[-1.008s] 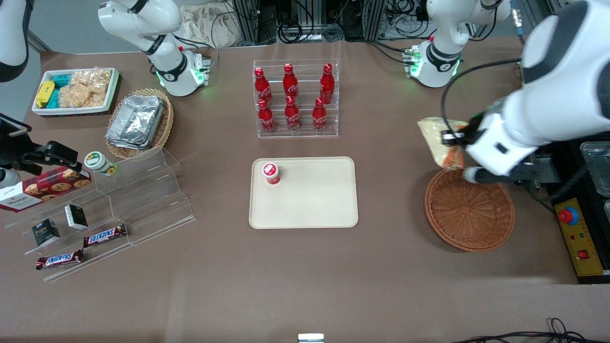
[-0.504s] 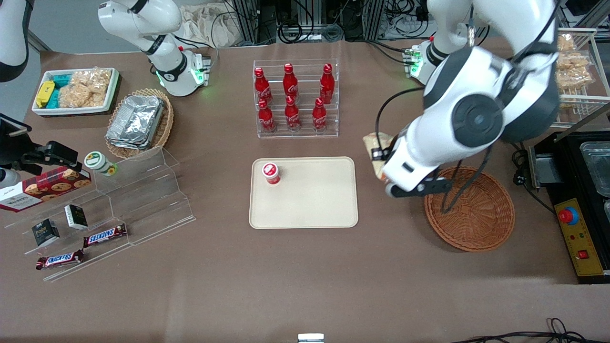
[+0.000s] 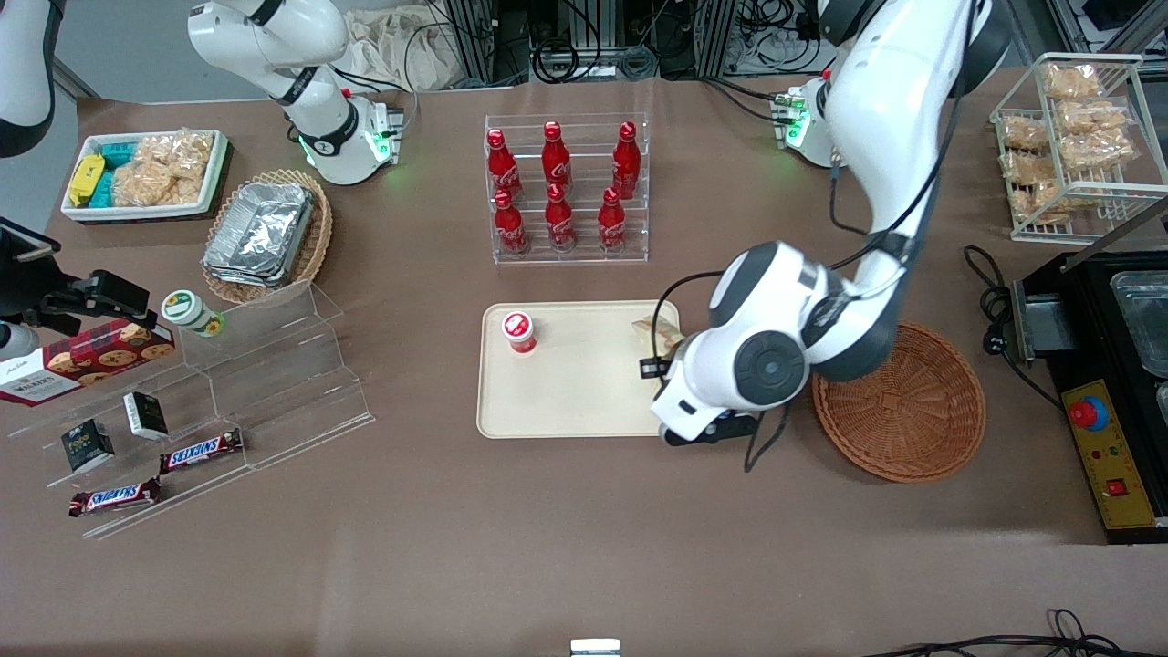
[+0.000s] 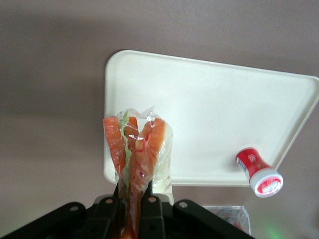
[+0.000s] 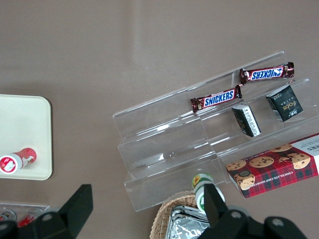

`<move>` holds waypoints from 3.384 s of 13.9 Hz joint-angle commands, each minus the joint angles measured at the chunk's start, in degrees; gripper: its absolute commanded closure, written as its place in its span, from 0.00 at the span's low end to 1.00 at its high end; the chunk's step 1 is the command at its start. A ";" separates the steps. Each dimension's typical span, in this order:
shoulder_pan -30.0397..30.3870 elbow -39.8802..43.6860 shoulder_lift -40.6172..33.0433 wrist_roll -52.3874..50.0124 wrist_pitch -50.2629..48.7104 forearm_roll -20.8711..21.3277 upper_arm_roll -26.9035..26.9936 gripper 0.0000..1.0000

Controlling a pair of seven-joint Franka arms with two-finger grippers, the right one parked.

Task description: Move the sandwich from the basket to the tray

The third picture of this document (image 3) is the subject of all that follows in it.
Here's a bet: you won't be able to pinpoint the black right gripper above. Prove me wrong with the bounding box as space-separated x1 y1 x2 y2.
0 219 151 336

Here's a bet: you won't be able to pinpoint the triangular sandwich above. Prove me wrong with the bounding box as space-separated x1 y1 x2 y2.
632 317 684 363

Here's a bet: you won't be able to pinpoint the beige plastic tray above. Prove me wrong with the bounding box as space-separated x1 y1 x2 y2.
476 299 687 440

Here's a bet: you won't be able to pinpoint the light wicker basket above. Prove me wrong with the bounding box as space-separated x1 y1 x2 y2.
201 169 333 307

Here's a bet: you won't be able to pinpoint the brown wicker basket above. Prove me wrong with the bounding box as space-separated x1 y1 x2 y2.
812 319 987 484

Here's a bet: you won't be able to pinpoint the red tartan cookie box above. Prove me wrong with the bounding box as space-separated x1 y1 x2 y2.
0 318 176 408

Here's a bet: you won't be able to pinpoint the white cup with green lid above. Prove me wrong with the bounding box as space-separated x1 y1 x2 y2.
162 289 225 339

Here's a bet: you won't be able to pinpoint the white rectangular plastic bin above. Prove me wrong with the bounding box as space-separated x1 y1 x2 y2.
61 130 231 223

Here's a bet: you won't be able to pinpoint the small black carton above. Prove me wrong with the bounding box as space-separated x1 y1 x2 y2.
123 391 170 441
60 419 116 474

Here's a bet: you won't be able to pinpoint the teal snack packet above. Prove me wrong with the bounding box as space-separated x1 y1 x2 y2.
91 141 140 210

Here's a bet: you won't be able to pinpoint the yellow snack packet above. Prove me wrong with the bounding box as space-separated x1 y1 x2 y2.
68 153 106 208

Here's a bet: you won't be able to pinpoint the clear acrylic bottle rack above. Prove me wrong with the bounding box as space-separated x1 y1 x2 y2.
485 113 650 266

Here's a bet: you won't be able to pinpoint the red white yogurt cup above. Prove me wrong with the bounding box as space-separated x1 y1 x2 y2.
501 311 537 355

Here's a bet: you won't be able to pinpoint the red cola bottle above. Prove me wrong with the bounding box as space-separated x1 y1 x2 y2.
598 188 628 255
486 129 523 201
542 121 573 194
612 121 641 201
494 190 530 256
545 183 578 254

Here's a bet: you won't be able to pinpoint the clear bag of rice crackers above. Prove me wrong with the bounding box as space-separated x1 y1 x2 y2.
111 130 216 208

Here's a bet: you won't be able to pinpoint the Snickers chocolate bar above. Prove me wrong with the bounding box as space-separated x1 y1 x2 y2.
68 478 162 518
160 429 245 475

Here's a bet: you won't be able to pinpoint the stacked aluminium foil containers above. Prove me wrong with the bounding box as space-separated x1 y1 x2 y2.
202 182 317 289

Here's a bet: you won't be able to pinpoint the clear acrylic stepped shelf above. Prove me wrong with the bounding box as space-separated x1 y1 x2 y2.
7 280 376 541

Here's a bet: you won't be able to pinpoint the beige cloth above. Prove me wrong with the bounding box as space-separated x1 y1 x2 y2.
342 7 459 92

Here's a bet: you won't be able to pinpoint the clear bag of fried snacks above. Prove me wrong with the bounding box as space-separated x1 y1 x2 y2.
1058 128 1138 173
1013 180 1070 225
1001 116 1050 152
1001 151 1059 187
1057 99 1134 138
1043 62 1102 101

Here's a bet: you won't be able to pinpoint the black machine with yellow panel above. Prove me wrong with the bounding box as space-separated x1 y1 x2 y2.
1020 246 1168 546

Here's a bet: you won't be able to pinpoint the grey metal bar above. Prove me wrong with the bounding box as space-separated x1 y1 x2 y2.
1058 194 1168 275

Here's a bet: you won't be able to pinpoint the steel pan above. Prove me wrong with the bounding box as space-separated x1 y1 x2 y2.
1109 271 1168 380

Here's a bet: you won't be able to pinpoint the black cable bundle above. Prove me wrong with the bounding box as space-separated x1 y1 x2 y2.
531 0 660 85

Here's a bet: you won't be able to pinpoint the aluminium frame post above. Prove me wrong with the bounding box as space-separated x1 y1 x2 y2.
704 0 742 78
447 0 499 85

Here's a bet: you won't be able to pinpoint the black power cable with plug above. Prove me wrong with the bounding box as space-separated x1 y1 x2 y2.
964 245 1065 412

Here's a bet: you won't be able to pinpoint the grey metal bracket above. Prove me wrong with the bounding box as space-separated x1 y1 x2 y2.
1010 278 1082 366

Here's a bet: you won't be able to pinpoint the black floor cable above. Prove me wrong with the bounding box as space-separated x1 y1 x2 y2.
862 610 1168 657

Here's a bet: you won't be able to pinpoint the white wire rack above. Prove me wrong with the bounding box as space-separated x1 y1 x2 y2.
990 53 1168 245

